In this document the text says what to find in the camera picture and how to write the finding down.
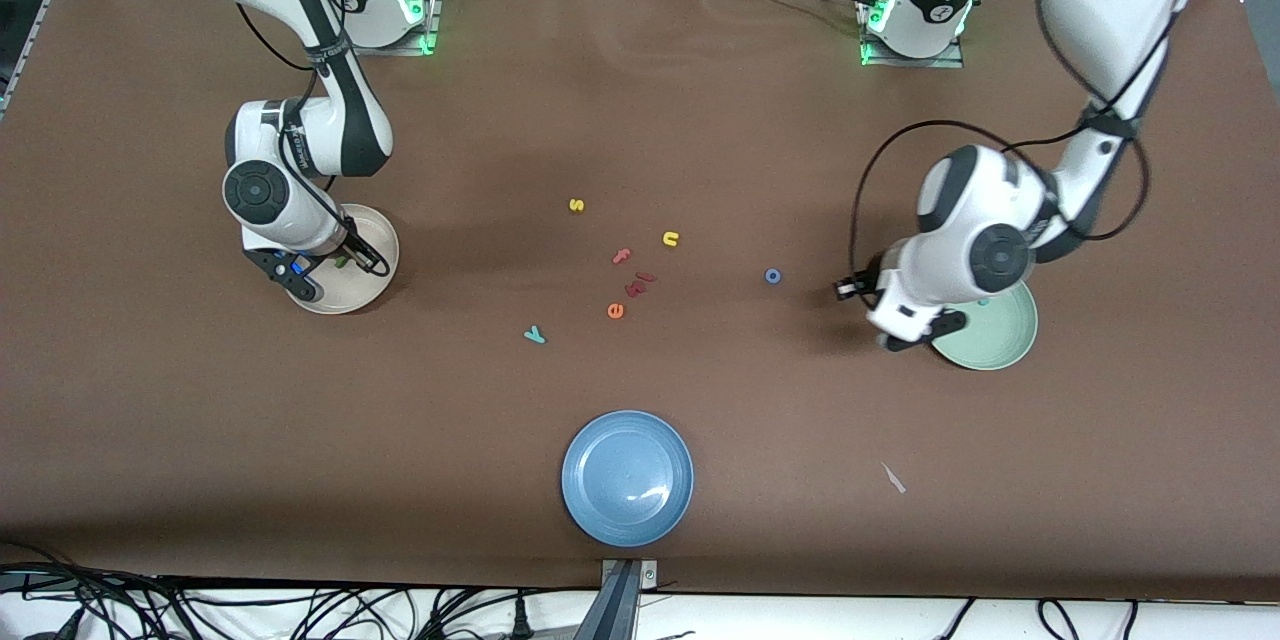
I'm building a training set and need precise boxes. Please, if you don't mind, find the beige round plate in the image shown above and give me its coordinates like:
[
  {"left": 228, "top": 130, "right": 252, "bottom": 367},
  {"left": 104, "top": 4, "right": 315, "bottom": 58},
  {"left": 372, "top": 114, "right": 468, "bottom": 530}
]
[{"left": 290, "top": 204, "right": 400, "bottom": 315}]

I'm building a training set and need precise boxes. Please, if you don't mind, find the green round plate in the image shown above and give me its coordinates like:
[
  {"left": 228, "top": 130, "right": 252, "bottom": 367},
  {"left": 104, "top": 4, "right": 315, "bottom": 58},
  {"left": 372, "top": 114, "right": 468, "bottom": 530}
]
[{"left": 930, "top": 280, "right": 1039, "bottom": 371}]

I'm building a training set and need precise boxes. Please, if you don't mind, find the brown paper table cover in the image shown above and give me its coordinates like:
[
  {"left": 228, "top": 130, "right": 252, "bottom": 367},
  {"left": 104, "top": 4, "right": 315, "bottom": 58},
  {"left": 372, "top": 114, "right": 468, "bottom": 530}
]
[{"left": 0, "top": 0, "right": 1280, "bottom": 603}]

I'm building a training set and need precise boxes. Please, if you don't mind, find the blue round plate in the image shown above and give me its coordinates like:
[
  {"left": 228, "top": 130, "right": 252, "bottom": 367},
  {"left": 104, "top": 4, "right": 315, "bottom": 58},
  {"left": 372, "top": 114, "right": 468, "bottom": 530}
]
[{"left": 561, "top": 410, "right": 695, "bottom": 548}]

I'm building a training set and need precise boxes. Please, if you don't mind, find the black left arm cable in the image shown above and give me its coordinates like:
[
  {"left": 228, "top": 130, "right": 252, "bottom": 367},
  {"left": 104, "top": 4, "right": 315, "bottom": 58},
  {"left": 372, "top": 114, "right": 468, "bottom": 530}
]
[{"left": 850, "top": 115, "right": 1151, "bottom": 286}]

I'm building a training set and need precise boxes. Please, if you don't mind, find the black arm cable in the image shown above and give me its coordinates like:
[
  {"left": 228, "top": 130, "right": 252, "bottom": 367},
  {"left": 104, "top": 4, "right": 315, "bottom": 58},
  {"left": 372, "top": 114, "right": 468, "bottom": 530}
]
[
  {"left": 850, "top": 115, "right": 1151, "bottom": 286},
  {"left": 237, "top": 5, "right": 393, "bottom": 278}
]

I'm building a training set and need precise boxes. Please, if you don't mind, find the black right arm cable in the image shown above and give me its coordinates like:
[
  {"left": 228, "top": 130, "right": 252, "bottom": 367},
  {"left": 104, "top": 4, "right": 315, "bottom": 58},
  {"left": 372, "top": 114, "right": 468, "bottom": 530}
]
[{"left": 237, "top": 5, "right": 393, "bottom": 278}]

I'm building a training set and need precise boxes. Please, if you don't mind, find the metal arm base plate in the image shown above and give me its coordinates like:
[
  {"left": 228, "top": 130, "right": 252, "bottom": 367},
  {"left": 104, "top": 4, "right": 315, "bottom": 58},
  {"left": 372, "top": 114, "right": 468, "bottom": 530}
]
[
  {"left": 858, "top": 0, "right": 966, "bottom": 69},
  {"left": 333, "top": 0, "right": 442, "bottom": 56}
]

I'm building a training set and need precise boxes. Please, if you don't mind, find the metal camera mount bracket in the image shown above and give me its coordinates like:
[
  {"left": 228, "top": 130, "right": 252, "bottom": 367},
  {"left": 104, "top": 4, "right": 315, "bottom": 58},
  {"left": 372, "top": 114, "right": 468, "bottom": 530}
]
[{"left": 575, "top": 558, "right": 660, "bottom": 640}]

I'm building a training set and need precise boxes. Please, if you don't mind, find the aluminium table frame rail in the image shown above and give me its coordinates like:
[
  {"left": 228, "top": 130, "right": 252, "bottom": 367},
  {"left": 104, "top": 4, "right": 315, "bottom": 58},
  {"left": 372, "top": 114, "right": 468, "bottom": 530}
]
[{"left": 0, "top": 0, "right": 101, "bottom": 116}]

